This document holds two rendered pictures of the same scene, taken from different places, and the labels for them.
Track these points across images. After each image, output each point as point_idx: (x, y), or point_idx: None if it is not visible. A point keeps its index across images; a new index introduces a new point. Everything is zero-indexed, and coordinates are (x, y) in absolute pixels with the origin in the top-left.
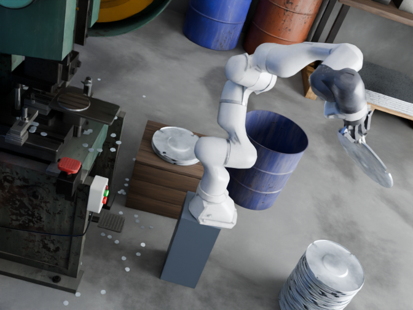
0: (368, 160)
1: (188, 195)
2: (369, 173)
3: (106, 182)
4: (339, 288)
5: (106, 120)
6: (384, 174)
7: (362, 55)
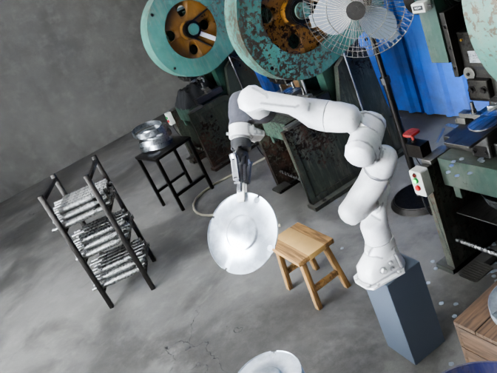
0: (235, 231)
1: (411, 260)
2: (237, 259)
3: (415, 172)
4: (250, 364)
5: (448, 140)
6: (215, 226)
7: (239, 96)
